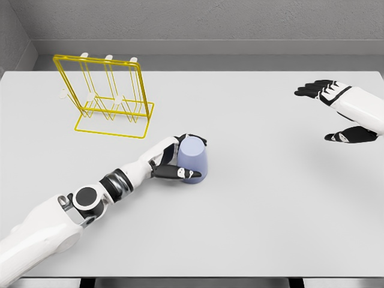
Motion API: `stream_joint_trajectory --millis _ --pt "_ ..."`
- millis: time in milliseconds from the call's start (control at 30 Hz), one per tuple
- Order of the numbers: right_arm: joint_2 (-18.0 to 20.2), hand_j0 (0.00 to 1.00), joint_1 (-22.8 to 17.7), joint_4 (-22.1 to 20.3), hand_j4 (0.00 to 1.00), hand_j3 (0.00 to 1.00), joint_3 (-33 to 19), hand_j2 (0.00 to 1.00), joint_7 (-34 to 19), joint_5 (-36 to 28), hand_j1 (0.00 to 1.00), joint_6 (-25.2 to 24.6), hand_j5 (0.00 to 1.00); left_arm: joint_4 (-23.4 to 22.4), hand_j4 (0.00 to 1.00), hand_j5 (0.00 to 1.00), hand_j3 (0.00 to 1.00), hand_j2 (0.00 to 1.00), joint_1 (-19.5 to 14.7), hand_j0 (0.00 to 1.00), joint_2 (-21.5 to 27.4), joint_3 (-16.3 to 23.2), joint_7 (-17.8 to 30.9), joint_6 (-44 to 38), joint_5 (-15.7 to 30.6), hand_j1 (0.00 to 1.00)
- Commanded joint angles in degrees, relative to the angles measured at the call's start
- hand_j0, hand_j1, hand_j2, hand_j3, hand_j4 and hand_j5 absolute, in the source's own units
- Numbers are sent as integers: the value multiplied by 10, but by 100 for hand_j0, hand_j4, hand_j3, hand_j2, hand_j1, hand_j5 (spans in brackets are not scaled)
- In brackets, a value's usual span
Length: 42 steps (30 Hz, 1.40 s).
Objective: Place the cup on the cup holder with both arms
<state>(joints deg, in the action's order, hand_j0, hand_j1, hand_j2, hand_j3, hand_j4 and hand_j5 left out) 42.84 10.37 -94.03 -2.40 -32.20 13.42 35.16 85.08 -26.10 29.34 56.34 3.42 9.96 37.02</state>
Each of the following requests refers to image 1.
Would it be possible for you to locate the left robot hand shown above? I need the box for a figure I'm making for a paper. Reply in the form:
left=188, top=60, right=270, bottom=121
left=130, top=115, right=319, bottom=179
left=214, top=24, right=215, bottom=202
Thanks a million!
left=139, top=133, right=208, bottom=182

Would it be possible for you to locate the lavender cup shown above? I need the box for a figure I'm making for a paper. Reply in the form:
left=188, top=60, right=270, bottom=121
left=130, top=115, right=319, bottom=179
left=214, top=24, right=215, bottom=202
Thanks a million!
left=176, top=136, right=209, bottom=184

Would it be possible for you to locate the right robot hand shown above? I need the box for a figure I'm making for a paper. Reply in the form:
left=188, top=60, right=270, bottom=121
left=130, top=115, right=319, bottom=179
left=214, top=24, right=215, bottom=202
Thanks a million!
left=293, top=79, right=378, bottom=143

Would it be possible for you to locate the yellow wire cup holder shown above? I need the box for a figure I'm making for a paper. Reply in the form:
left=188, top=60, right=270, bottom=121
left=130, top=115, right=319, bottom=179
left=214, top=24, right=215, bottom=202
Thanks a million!
left=53, top=52, right=155, bottom=139

